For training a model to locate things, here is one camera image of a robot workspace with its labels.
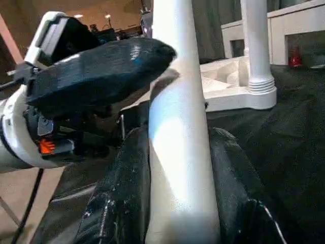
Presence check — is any grey curtain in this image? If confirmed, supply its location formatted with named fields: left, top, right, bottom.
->
left=187, top=0, right=244, bottom=64

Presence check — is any black work mat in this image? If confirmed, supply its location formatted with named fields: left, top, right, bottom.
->
left=32, top=60, right=325, bottom=244

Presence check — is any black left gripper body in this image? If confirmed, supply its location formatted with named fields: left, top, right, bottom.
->
left=24, top=101, right=125, bottom=158

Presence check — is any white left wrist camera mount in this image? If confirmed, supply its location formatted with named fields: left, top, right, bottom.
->
left=0, top=11, right=77, bottom=170

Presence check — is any white plastic table top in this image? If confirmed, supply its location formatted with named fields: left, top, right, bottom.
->
left=199, top=55, right=277, bottom=112

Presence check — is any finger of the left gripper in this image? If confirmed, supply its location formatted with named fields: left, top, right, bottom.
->
left=24, top=37, right=178, bottom=111

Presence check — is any white cabinet with glass doors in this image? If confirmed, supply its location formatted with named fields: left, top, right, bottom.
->
left=220, top=0, right=325, bottom=66

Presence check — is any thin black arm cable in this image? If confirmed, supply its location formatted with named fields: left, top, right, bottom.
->
left=12, top=167, right=45, bottom=244

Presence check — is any white plastic table leg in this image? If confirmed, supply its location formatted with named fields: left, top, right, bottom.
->
left=240, top=0, right=276, bottom=95
left=146, top=0, right=221, bottom=244

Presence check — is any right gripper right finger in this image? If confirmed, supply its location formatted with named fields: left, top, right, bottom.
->
left=208, top=126, right=289, bottom=244

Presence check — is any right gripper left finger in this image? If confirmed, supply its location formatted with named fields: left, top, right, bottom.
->
left=75, top=124, right=153, bottom=244

